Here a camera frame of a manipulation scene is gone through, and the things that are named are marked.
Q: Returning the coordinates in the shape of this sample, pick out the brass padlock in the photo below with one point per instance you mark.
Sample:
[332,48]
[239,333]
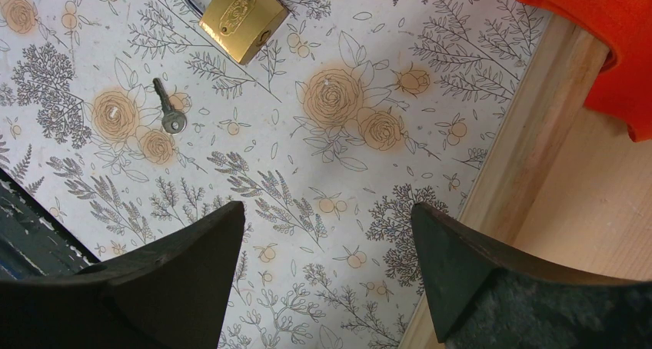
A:
[240,27]

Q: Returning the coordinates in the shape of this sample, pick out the floral table mat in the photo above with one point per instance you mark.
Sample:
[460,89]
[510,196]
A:
[351,113]

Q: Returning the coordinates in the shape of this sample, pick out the small silver key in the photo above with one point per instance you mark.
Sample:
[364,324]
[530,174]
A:
[173,121]

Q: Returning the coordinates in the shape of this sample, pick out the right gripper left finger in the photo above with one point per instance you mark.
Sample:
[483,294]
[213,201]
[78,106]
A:
[171,293]

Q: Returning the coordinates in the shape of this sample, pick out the orange t-shirt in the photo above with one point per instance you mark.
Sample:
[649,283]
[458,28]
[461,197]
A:
[623,87]

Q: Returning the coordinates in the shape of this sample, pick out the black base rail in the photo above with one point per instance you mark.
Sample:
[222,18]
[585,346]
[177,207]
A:
[33,242]

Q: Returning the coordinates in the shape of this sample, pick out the wooden rack frame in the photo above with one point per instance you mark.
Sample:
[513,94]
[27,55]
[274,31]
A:
[561,182]

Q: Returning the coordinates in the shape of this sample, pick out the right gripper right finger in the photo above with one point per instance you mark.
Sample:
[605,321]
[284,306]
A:
[483,293]

